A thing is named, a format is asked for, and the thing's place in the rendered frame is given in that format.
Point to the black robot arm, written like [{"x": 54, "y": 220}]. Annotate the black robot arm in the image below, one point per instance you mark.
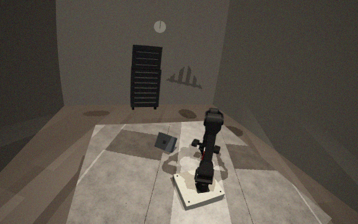
[{"x": 204, "y": 175}]

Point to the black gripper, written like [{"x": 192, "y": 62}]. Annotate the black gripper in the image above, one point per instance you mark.
[{"x": 202, "y": 145}]

